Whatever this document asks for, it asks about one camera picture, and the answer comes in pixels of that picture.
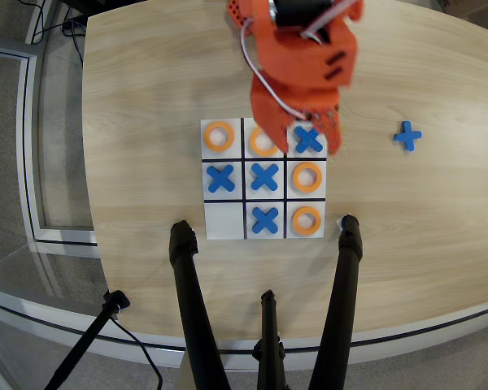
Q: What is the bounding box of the black stand cable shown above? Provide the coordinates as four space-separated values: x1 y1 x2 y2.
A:
109 316 163 390

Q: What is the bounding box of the white tic-tac-toe board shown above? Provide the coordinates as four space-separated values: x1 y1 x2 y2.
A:
199 117 329 241

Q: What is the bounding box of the blue cross piece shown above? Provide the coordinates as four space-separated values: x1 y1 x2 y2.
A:
393 120 423 152
251 206 280 235
294 124 325 154
250 162 280 193
206 164 236 193

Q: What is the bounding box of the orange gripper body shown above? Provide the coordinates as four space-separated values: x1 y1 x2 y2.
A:
251 0 365 118

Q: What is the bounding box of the orange ring piece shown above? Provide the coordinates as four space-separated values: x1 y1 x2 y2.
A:
248 125 282 158
202 120 237 154
291 161 324 193
291 205 323 237

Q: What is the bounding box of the black stand pole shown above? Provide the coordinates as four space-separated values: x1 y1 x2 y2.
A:
43 289 131 390

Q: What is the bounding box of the grey metal floor frame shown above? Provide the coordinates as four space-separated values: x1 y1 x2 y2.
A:
0 34 99 247

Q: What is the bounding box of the thin black tripod leg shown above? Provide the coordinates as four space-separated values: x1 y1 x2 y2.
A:
251 288 288 390

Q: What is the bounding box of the black floor cable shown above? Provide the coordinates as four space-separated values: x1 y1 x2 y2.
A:
24 0 86 66

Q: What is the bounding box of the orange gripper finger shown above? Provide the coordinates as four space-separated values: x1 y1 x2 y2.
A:
251 80 307 154
310 105 344 156

